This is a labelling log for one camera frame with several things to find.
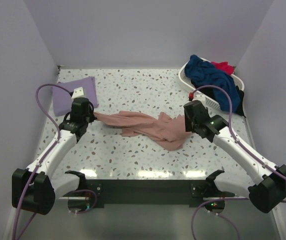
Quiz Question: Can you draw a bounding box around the pink t shirt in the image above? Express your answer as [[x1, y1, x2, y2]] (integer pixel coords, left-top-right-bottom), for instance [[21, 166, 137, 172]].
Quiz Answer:
[[94, 111, 191, 151]]

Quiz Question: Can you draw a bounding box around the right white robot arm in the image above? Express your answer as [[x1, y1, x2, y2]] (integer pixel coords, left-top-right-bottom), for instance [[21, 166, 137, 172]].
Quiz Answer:
[[183, 100, 286, 213]]

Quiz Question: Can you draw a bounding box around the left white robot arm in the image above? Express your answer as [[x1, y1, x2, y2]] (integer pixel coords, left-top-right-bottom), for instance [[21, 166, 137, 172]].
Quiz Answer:
[[11, 97, 96, 215]]

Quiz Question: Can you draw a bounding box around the white laundry basket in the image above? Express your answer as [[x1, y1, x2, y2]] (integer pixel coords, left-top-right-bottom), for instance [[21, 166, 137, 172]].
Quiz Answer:
[[178, 62, 245, 110]]

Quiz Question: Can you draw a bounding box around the folded purple t shirt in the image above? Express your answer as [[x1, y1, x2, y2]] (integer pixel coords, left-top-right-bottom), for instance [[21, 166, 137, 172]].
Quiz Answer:
[[52, 76, 99, 117]]

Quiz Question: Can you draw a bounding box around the blue t shirt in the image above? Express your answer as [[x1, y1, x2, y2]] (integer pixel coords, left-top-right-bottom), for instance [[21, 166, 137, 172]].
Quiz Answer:
[[184, 54, 242, 113]]

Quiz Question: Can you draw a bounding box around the red t shirt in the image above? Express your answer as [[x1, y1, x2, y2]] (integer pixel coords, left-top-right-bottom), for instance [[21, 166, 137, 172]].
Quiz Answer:
[[211, 61, 235, 75]]

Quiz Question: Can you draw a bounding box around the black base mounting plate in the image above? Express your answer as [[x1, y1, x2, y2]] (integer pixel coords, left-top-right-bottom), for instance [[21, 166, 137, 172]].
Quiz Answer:
[[57, 178, 236, 213]]

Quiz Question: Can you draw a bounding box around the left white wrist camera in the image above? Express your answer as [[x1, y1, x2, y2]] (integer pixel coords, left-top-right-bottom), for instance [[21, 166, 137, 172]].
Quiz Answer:
[[71, 87, 86, 100]]

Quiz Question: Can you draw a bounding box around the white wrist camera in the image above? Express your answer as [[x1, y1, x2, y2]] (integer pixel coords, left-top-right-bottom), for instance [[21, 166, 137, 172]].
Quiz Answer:
[[188, 92, 207, 106], [71, 87, 86, 100]]

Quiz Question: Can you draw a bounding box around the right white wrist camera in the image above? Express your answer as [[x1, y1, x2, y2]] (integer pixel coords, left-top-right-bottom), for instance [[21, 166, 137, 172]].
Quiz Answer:
[[188, 92, 207, 106]]

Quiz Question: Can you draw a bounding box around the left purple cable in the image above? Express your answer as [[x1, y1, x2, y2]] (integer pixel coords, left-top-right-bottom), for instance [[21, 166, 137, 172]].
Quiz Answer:
[[11, 83, 99, 240]]

